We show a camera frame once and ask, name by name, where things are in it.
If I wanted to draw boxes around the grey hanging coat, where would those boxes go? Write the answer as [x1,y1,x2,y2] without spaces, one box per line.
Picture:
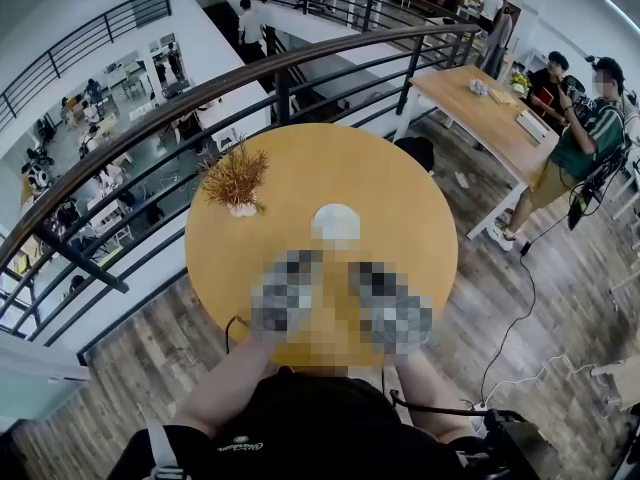
[481,12,514,80]

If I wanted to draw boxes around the grey shoulder strap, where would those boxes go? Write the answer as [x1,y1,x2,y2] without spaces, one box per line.
[141,409,182,480]

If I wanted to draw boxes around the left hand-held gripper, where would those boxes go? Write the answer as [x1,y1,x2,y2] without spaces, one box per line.
[252,277,322,342]

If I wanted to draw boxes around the person's black shirt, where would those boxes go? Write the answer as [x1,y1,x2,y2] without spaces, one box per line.
[106,366,501,480]

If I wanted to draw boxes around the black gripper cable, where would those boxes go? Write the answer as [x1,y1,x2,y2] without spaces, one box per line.
[381,366,482,418]
[224,314,252,355]

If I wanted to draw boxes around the light wooden furniture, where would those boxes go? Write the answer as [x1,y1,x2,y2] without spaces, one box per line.
[589,354,640,412]

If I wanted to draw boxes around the light wooden block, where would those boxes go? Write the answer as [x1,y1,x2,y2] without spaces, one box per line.
[486,86,519,107]

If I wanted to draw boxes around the white box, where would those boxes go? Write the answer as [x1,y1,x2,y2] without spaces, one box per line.
[514,108,552,145]

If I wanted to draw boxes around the black backpack gear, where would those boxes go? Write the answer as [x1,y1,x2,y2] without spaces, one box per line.
[458,406,562,480]

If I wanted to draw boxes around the dried orange plant white pot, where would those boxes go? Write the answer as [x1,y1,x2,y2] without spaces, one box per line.
[198,129,272,219]

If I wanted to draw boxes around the person's left forearm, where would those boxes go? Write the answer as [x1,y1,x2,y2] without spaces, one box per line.
[171,336,282,440]

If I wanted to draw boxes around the white floor cable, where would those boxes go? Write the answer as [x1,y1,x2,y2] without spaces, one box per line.
[478,351,597,410]

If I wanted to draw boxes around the ceiling light strip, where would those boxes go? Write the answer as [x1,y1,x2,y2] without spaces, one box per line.
[601,0,640,27]

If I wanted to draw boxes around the rectangular wooden table white legs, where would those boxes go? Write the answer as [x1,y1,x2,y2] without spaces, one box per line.
[394,64,561,242]

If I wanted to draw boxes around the person's right forearm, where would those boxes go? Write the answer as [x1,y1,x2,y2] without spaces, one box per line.
[386,351,482,445]

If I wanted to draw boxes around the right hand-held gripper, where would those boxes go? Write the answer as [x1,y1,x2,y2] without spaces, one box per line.
[369,289,434,355]

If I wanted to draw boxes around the black floor cable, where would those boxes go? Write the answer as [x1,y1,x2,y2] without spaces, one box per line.
[478,211,572,407]

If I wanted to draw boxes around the curved dark railing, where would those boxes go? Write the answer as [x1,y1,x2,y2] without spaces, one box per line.
[0,23,482,365]

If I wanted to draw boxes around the white round coaster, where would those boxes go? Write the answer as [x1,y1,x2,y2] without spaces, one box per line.
[311,202,363,242]

